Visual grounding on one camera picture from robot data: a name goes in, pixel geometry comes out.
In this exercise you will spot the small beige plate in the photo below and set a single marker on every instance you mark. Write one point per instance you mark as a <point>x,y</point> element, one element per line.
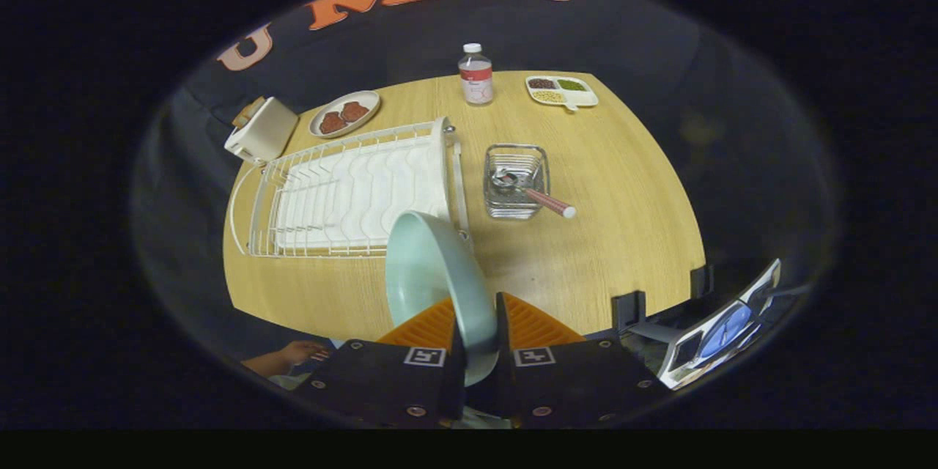
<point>368,100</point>

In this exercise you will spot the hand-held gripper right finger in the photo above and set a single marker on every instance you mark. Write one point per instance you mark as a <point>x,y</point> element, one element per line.
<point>571,381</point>

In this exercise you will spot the black backdrop cloth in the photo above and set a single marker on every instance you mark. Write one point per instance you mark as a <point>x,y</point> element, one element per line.
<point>645,37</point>

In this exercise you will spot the device with blue screen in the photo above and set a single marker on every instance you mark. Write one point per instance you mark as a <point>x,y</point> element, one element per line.
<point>722,330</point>

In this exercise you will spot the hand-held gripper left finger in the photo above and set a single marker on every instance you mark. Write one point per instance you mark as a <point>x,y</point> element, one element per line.
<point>366,381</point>

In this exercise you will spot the light green plate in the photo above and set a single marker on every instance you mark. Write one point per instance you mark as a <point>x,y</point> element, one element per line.
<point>432,271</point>

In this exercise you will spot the white divided tray with beans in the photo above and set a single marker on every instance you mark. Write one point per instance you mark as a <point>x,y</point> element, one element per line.
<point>580,97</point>

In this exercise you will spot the clear bottle with white cap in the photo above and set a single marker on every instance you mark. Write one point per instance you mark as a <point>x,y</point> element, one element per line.
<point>476,84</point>

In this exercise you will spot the brown cookie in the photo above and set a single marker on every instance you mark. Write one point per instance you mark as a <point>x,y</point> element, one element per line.
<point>355,111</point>
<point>332,122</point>

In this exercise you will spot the brown bread slice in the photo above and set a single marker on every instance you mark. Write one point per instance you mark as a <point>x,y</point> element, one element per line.
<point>245,116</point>

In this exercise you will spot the black table clamp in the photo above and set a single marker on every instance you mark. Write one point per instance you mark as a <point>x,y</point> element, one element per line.
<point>701,281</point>
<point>629,311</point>

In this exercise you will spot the white toaster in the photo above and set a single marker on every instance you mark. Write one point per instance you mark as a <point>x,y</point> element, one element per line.
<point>270,133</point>

